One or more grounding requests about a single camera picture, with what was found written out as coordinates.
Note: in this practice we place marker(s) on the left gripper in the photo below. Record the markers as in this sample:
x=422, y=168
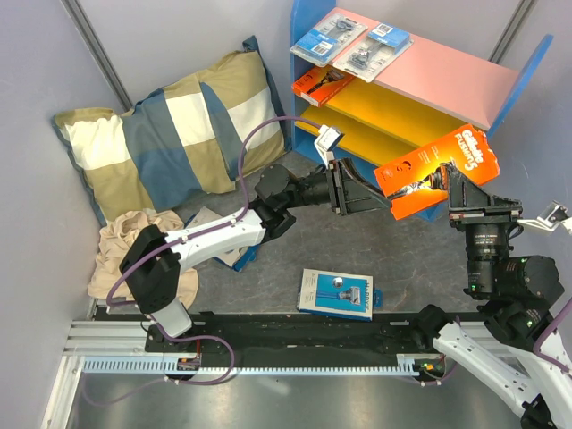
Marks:
x=350, y=194

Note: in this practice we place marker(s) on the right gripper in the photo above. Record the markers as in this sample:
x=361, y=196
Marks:
x=468, y=203

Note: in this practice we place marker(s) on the small orange razor box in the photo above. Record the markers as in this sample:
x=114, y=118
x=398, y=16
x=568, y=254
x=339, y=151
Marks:
x=418, y=180

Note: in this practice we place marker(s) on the orange Gillette Fusion5 box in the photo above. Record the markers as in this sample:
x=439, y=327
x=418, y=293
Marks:
x=319, y=85

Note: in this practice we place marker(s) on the white blue razor box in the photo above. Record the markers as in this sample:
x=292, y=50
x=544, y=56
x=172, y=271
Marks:
x=219, y=235

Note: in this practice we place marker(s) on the clear blister razor pack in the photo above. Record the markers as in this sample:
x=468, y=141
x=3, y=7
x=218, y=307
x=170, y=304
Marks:
x=320, y=45
x=381, y=47

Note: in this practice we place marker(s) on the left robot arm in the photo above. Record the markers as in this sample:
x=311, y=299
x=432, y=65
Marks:
x=155, y=261

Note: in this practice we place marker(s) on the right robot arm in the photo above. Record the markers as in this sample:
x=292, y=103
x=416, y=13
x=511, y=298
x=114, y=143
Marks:
x=515, y=295

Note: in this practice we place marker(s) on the blue shelf with coloured boards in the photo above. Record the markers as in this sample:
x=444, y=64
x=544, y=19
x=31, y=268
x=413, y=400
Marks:
x=427, y=92

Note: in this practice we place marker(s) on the checked beige blue pillow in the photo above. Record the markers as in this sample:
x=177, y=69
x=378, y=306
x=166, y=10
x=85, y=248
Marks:
x=198, y=134

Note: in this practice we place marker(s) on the beige crumpled cloth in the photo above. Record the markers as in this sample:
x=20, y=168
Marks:
x=114, y=243

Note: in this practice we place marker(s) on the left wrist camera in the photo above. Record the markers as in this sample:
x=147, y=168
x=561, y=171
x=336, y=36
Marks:
x=326, y=141

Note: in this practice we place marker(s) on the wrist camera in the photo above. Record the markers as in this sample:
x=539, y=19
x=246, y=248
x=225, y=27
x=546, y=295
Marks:
x=555, y=215
x=326, y=141

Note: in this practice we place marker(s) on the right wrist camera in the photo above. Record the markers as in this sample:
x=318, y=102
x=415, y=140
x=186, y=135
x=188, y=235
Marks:
x=555, y=215

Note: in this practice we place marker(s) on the slotted cable duct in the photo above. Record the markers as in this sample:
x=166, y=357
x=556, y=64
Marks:
x=175, y=366

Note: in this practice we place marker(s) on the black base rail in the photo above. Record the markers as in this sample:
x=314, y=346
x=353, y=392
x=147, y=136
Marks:
x=306, y=340

